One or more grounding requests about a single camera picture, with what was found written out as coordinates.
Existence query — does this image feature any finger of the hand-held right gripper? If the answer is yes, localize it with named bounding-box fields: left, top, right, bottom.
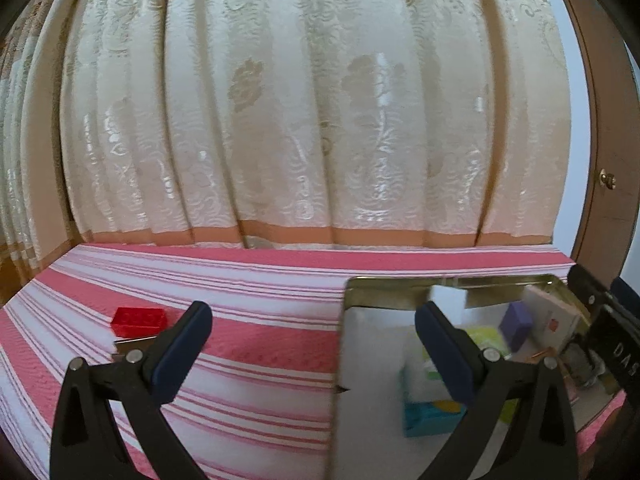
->
left=567, top=264, right=613, bottom=311
left=612, top=277, right=640, bottom=313

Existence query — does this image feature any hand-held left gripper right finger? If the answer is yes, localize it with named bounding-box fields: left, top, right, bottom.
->
left=415, top=301, right=581, bottom=480

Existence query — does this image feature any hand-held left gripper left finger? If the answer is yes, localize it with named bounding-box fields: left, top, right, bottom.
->
left=49, top=301, right=213, bottom=480

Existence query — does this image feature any white box with green label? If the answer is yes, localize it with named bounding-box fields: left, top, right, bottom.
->
left=400, top=326, right=503, bottom=407

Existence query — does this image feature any white box with red mark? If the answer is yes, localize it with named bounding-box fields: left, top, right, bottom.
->
left=520, top=285, right=585, bottom=356

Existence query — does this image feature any plain white block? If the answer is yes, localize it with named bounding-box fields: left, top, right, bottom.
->
left=429, top=284, right=469, bottom=322

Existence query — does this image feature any red toy brick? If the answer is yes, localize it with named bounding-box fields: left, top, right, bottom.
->
left=111, top=306, right=168, bottom=337

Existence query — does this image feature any turquoise patterned box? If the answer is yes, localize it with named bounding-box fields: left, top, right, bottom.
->
left=403, top=400, right=468, bottom=438

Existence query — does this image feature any purple block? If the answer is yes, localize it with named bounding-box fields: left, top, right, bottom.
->
left=499, top=301, right=535, bottom=352

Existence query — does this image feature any gold metal tin box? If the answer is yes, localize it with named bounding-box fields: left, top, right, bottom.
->
left=327, top=274, right=628, bottom=480

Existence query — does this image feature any pink striped bed cover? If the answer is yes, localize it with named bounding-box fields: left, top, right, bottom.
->
left=0, top=242, right=640, bottom=480

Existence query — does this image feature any brown wooden door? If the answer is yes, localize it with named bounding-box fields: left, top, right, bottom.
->
left=545, top=0, right=640, bottom=281

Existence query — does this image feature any cream patterned curtain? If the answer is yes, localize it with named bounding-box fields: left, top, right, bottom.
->
left=0, top=0, right=573, bottom=251

